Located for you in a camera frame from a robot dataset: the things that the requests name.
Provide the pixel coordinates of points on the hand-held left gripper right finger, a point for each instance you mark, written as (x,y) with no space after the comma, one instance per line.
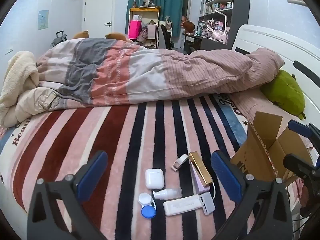
(225,177)

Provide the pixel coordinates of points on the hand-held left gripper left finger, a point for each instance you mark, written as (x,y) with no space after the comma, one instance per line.
(92,177)

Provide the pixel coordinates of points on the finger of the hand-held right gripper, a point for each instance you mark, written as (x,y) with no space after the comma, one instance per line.
(300,128)
(298,165)

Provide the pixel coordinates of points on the gold rectangular box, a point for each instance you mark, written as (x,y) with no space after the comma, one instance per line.
(200,171)

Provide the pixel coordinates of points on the lavender rectangular box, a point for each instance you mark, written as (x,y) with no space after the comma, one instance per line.
(198,183)

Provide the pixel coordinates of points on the brown cardboard box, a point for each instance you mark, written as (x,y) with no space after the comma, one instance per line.
(265,155)

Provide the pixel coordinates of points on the white tape dispenser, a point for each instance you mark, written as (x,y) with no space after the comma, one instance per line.
(180,162)

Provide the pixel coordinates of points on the white card reader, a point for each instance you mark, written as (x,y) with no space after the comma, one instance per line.
(182,205)

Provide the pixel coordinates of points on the small clear pump bottle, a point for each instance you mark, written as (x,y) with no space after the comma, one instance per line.
(168,194)

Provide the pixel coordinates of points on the white and blue lens case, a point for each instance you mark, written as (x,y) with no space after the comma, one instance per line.
(147,205)

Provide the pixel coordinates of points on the white earbuds case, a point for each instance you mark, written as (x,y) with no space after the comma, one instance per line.
(154,178)

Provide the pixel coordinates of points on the green plush toy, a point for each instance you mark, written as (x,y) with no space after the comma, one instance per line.
(285,92)

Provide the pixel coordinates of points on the striped plush blanket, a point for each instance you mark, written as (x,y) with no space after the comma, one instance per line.
(112,135)

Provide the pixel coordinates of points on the white headboard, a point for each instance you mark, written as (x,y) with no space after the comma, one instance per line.
(270,38)

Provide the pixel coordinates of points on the pink and grey striped duvet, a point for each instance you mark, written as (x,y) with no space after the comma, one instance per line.
(150,72)

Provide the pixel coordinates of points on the cream fleece blanket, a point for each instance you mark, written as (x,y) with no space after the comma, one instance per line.
(20,72)

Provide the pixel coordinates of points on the cluttered desk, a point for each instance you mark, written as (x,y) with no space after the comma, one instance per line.
(197,42)

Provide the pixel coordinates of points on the white desk lamp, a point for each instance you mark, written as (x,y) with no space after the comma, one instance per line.
(223,17)

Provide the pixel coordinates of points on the dark suitcase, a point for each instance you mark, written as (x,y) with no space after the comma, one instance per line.
(58,40)

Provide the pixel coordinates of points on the brown plush toy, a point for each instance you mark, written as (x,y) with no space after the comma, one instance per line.
(116,36)
(81,34)

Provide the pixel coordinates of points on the cluttered bookshelf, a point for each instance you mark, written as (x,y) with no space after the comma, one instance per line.
(220,2)

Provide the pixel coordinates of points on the brown round ornament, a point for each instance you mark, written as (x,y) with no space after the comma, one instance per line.
(188,26)

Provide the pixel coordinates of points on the black desk chair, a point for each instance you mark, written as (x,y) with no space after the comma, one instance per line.
(164,37)

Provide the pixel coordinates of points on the bright pink bag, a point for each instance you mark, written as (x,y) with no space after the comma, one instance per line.
(134,29)

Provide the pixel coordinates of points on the white door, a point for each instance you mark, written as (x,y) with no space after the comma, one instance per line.
(98,15)

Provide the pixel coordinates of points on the yellow shelf unit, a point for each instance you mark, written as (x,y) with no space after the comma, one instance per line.
(145,10)

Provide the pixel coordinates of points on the white wall socket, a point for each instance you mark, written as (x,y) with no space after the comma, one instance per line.
(9,50)

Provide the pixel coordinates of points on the pale blue wall poster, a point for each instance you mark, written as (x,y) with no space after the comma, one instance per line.
(43,20)

